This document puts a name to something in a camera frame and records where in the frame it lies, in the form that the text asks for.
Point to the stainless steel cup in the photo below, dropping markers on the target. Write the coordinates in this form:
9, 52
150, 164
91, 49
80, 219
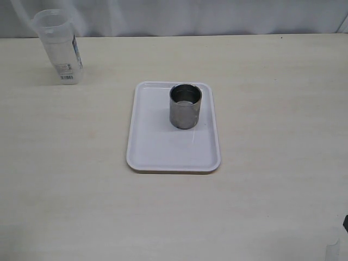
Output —
185, 105

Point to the clear plastic pitcher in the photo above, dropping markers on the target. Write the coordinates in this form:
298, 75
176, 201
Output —
55, 30

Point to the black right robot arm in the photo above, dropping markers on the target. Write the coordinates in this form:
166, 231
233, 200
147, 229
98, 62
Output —
345, 223

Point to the white rectangular plastic tray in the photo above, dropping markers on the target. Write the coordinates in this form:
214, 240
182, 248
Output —
155, 145

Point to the white backdrop curtain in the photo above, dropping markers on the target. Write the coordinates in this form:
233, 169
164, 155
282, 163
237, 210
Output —
177, 18

